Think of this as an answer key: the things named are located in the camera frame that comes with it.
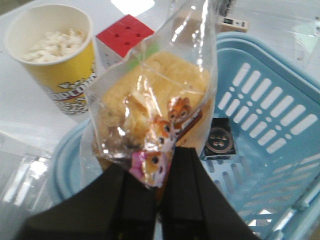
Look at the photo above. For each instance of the bread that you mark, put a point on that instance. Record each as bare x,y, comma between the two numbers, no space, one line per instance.
161,96

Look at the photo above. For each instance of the light blue plastic basket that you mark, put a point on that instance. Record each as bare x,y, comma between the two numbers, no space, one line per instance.
273,110

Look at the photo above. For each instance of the yellow popcorn paper cup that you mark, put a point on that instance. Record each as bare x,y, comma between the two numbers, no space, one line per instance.
54,43

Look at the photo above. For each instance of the clear acrylic right shelf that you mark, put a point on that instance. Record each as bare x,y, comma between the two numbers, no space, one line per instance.
292,27

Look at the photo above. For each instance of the beige carton box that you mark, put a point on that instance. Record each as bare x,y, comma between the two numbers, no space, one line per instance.
234,25

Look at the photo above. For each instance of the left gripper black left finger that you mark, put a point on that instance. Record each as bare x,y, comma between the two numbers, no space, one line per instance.
115,206

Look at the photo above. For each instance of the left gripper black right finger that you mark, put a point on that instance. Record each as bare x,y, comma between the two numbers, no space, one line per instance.
193,208

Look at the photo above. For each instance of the black tissue pack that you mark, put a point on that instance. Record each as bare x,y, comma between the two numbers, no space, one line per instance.
220,144

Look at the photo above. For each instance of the red green puzzle cube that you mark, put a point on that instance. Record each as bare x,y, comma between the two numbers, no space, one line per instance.
119,38

